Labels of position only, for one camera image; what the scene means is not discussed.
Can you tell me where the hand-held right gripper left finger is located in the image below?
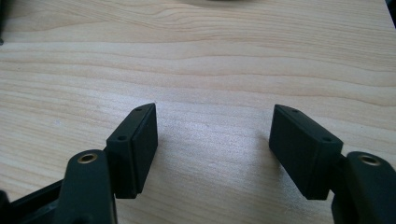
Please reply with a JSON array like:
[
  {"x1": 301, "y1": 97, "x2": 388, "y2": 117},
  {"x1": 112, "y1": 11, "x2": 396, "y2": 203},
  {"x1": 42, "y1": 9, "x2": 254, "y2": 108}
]
[{"x1": 106, "y1": 103, "x2": 159, "y2": 200}]

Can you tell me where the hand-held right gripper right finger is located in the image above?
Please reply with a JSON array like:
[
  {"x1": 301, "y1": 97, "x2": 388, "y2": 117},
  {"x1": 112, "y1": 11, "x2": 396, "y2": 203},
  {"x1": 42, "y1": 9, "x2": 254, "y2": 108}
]
[{"x1": 268, "y1": 104, "x2": 345, "y2": 201}]

